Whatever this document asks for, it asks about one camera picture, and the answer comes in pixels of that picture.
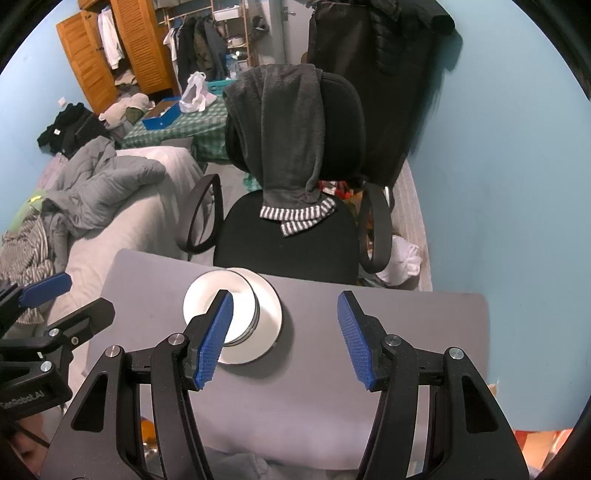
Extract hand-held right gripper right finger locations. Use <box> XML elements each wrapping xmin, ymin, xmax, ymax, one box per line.
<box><xmin>337</xmin><ymin>291</ymin><xmax>529</xmax><ymax>480</ymax></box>

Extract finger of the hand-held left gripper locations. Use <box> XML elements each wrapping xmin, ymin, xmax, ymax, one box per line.
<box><xmin>0</xmin><ymin>298</ymin><xmax>115</xmax><ymax>366</ymax></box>
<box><xmin>0</xmin><ymin>272</ymin><xmax>72</xmax><ymax>324</ymax></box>

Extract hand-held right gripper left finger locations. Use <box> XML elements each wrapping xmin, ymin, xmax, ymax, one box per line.
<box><xmin>39</xmin><ymin>290</ymin><xmax>234</xmax><ymax>480</ymax></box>

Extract stack of white plates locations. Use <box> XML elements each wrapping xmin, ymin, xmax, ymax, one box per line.
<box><xmin>217</xmin><ymin>270</ymin><xmax>283</xmax><ymax>366</ymax></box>

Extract person's left hand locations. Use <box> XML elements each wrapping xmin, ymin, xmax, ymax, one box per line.
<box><xmin>9</xmin><ymin>408</ymin><xmax>56</xmax><ymax>476</ymax></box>

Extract grey striped cloth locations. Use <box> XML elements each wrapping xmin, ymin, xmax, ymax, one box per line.
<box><xmin>0</xmin><ymin>217</ymin><xmax>56</xmax><ymax>324</ymax></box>

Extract light green cloth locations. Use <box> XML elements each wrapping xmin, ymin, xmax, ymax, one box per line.
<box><xmin>9</xmin><ymin>189</ymin><xmax>47</xmax><ymax>232</ymax></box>

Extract white cloth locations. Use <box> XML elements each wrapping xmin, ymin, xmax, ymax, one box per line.
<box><xmin>376</xmin><ymin>237</ymin><xmax>422</xmax><ymax>289</ymax></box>

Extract bed with grey sheet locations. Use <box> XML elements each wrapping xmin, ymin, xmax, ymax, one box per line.
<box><xmin>0</xmin><ymin>148</ymin><xmax>208</xmax><ymax>393</ymax></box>

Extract black office chair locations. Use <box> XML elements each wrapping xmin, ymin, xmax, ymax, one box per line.
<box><xmin>175</xmin><ymin>71</ymin><xmax>393</xmax><ymax>284</ymax></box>

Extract grey duvet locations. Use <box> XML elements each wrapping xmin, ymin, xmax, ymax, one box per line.
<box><xmin>39</xmin><ymin>136</ymin><xmax>167</xmax><ymax>241</ymax></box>

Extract beige ribbed mat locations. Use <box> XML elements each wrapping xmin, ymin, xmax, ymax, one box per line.
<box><xmin>392</xmin><ymin>161</ymin><xmax>433</xmax><ymax>291</ymax></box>

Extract colourful red bag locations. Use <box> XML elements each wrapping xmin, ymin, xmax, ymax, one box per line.
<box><xmin>318</xmin><ymin>180</ymin><xmax>365</xmax><ymax>204</ymax></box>

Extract black clothes pile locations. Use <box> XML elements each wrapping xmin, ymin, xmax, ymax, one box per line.
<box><xmin>38</xmin><ymin>102</ymin><xmax>110</xmax><ymax>158</ymax></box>

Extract beige clothes pile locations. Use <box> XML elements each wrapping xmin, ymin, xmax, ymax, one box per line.
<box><xmin>98</xmin><ymin>93</ymin><xmax>155</xmax><ymax>127</ymax></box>

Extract blue box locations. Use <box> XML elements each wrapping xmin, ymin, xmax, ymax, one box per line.
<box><xmin>142</xmin><ymin>99</ymin><xmax>182</xmax><ymax>131</ymax></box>

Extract green checkered cloth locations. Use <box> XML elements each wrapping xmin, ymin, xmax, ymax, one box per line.
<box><xmin>122</xmin><ymin>92</ymin><xmax>232</xmax><ymax>162</ymax></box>

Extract dark grey hoodie striped cuffs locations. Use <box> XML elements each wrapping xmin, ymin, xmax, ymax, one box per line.
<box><xmin>222</xmin><ymin>64</ymin><xmax>337</xmax><ymax>237</ymax></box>

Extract black hanging coat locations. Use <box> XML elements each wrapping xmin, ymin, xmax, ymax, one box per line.
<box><xmin>307</xmin><ymin>9</ymin><xmax>439</xmax><ymax>185</ymax></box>

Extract white plastic bag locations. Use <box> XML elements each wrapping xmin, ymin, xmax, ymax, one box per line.
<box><xmin>179</xmin><ymin>71</ymin><xmax>218</xmax><ymax>114</ymax></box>

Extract wooden louvered wardrobe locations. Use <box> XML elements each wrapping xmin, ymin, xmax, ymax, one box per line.
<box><xmin>56</xmin><ymin>0</ymin><xmax>178</xmax><ymax>114</ymax></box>

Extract white hanging shirt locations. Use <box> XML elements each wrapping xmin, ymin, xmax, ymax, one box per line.
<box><xmin>98</xmin><ymin>9</ymin><xmax>125</xmax><ymax>70</ymax></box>

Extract dark hanging clothes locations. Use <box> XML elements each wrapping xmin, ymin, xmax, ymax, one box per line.
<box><xmin>164</xmin><ymin>16</ymin><xmax>227</xmax><ymax>88</ymax></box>

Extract white door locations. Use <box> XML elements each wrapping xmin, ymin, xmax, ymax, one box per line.
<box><xmin>270</xmin><ymin>0</ymin><xmax>315</xmax><ymax>65</ymax></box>

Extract black puffer jacket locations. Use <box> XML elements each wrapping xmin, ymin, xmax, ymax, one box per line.
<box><xmin>307</xmin><ymin>0</ymin><xmax>455</xmax><ymax>75</ymax></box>

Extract shelf unit with white bins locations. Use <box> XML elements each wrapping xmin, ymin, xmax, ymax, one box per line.
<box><xmin>210</xmin><ymin>0</ymin><xmax>260</xmax><ymax>79</ymax></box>

